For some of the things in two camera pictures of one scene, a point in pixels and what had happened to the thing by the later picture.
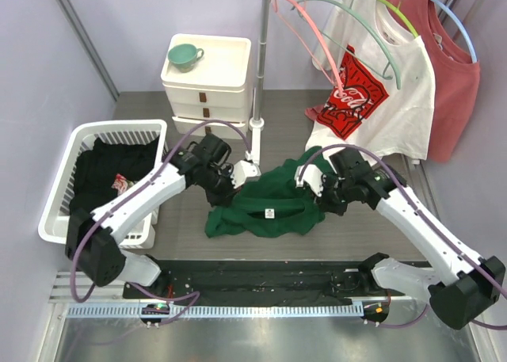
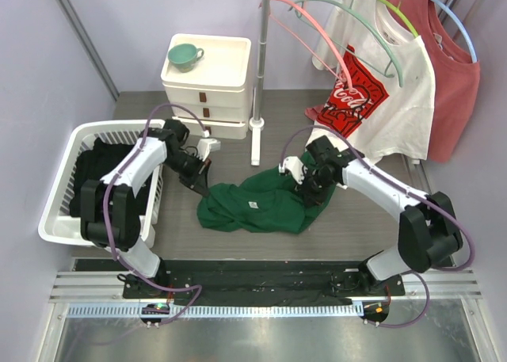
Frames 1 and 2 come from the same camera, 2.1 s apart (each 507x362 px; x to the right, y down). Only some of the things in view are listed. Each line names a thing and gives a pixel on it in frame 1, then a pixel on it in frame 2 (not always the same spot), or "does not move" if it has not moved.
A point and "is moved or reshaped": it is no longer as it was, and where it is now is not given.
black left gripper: x=226 y=196 → x=200 y=185
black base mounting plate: x=248 y=279 does not move
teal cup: x=184 y=56 does not move
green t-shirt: x=272 y=205 is moved or reshaped
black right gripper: x=324 y=201 → x=310 y=196
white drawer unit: x=216 y=89 does not move
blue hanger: x=459 y=22 does not move
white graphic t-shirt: x=381 y=93 does not move
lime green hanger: x=398 y=13 does not move
